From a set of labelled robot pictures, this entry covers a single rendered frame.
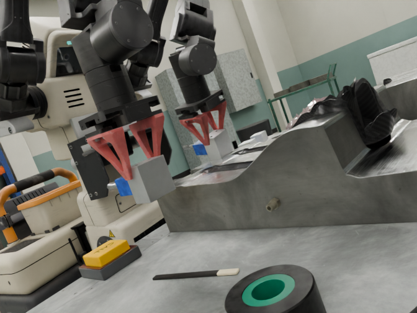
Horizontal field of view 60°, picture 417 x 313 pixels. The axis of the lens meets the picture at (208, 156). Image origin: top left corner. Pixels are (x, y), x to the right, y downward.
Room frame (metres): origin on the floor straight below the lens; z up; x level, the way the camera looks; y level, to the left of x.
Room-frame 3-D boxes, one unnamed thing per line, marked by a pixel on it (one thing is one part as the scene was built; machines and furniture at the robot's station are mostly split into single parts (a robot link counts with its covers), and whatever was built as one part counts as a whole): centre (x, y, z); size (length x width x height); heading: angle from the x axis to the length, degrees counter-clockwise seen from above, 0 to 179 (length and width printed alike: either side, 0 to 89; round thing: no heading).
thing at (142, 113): (0.53, 0.09, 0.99); 0.07 x 0.07 x 0.09; 45
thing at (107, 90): (0.52, 0.09, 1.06); 0.10 x 0.07 x 0.07; 135
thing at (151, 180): (0.55, 0.12, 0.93); 0.13 x 0.05 x 0.05; 45
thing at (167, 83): (6.91, -0.12, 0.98); 1.00 x 0.47 x 1.95; 124
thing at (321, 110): (0.62, -0.14, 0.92); 0.35 x 0.16 x 0.09; 45
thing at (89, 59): (0.51, 0.09, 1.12); 0.07 x 0.06 x 0.07; 41
